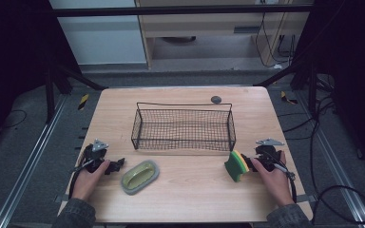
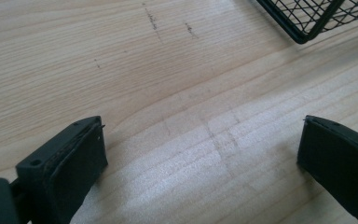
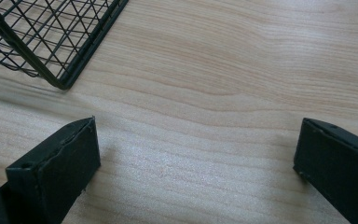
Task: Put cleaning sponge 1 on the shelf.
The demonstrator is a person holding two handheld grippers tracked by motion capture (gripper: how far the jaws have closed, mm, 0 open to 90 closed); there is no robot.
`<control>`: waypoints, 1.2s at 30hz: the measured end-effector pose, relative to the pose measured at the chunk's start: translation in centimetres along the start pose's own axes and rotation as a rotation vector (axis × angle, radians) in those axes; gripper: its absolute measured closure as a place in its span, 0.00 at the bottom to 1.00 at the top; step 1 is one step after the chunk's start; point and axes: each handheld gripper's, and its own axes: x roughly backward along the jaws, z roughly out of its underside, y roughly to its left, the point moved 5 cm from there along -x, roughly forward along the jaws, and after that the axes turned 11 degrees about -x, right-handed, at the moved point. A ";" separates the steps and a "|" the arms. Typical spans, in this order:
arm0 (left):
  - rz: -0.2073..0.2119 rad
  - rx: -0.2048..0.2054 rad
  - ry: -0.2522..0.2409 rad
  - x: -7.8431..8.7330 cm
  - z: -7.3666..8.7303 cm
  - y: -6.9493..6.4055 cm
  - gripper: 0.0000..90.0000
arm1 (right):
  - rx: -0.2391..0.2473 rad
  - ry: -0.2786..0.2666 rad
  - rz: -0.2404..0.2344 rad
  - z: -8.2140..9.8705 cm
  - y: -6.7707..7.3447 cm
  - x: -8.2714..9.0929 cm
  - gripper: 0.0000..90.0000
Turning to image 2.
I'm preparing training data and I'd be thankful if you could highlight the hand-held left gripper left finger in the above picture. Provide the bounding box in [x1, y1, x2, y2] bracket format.
[15, 115, 109, 224]

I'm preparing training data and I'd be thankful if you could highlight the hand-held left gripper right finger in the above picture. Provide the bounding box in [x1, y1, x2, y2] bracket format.
[296, 115, 358, 224]

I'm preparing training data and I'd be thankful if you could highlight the black wire basket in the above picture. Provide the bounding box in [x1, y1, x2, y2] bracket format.
[255, 0, 358, 45]

